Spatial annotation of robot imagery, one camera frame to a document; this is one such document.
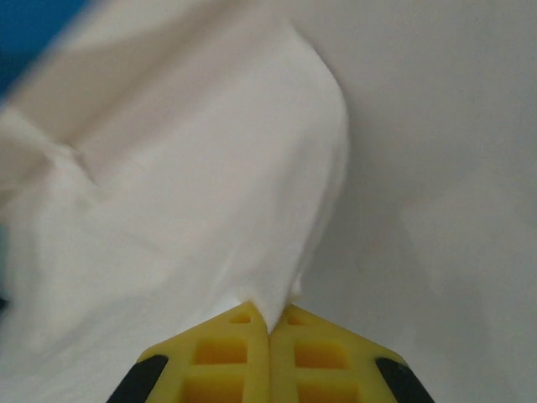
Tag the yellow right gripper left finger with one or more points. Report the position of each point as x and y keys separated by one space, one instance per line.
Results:
x=218 y=357

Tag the white t-shirt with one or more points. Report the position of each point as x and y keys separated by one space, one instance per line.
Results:
x=189 y=168

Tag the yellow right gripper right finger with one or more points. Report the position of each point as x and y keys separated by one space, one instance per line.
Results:
x=323 y=361

